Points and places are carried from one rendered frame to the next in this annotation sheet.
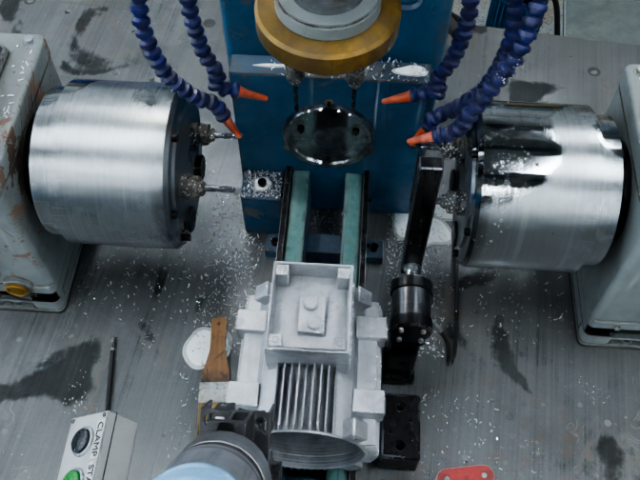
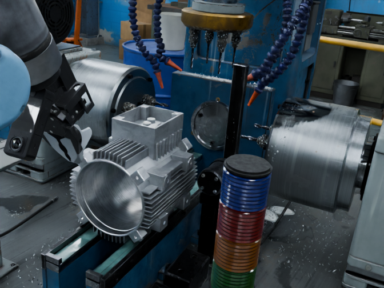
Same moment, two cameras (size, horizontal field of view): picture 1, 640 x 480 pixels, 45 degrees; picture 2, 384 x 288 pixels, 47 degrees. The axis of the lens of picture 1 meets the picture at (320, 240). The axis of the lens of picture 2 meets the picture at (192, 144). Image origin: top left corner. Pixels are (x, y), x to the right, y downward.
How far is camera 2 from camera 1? 0.75 m
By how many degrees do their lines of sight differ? 39
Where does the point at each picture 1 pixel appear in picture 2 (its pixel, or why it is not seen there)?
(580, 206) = (335, 136)
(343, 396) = (144, 164)
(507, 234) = (287, 147)
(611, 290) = (359, 219)
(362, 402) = (154, 170)
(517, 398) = not seen: outside the picture
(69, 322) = (40, 188)
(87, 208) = not seen: hidden behind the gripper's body
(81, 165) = (82, 75)
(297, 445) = (111, 223)
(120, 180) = (95, 83)
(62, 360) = (24, 198)
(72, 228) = not seen: hidden behind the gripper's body
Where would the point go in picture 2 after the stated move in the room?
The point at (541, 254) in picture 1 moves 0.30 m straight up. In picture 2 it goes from (308, 169) to (336, 26)
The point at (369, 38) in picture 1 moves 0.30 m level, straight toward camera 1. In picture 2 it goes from (228, 15) to (164, 24)
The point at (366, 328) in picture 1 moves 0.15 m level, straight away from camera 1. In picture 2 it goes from (179, 153) to (212, 134)
